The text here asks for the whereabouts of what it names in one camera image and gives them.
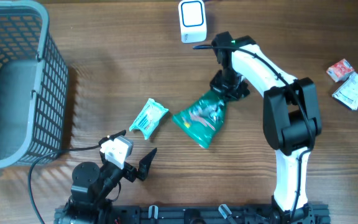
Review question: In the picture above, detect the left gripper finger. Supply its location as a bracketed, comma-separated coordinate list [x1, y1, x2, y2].
[98, 129, 126, 146]
[137, 148, 157, 181]

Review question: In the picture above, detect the teal wet wipes pack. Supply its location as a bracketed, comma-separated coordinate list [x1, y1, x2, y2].
[129, 98, 169, 140]

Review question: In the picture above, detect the green 3M gloves package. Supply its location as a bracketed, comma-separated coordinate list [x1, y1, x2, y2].
[172, 91, 227, 149]

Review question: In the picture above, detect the red snack packet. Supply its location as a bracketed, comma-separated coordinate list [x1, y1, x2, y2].
[326, 59, 355, 83]

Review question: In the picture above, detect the white tissue pack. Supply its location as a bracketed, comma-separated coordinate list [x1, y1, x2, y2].
[332, 72, 358, 111]

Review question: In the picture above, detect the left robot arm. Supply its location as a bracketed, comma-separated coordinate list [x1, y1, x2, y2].
[54, 130, 157, 224]

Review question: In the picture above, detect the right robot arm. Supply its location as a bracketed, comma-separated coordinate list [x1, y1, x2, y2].
[208, 32, 322, 223]

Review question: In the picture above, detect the white barcode scanner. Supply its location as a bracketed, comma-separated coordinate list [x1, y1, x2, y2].
[178, 0, 207, 44]

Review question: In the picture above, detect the grey plastic shopping basket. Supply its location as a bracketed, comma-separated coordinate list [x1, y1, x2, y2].
[0, 1, 69, 169]

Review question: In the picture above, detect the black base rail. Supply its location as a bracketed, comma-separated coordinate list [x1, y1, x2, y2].
[53, 203, 331, 224]

